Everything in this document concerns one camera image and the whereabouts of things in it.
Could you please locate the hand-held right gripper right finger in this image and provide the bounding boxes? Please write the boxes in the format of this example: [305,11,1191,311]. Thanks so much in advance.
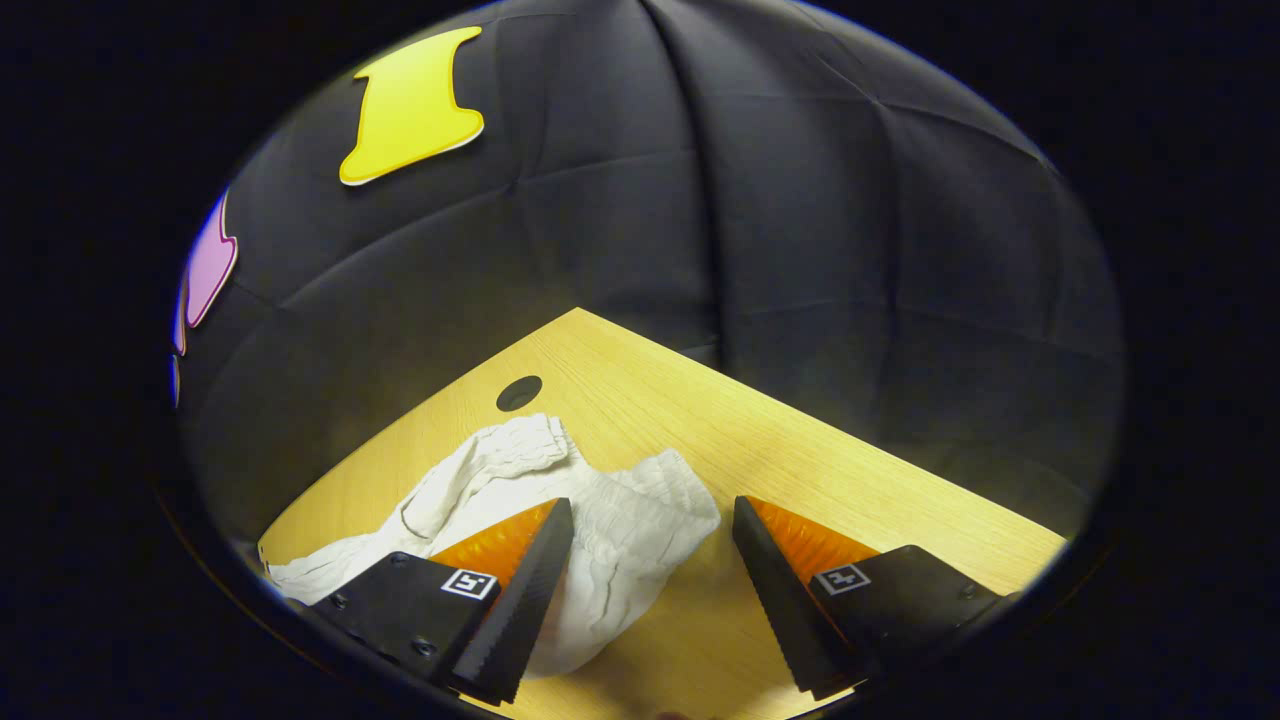
[732,495,1006,701]

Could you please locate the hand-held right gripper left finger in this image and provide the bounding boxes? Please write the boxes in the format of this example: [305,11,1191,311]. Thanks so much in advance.
[310,497,576,706]

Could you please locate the black backdrop cloth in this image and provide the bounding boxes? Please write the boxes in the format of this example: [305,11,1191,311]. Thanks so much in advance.
[165,0,1126,561]

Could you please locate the white jeans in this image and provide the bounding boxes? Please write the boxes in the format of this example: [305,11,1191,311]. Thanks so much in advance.
[262,413,723,681]

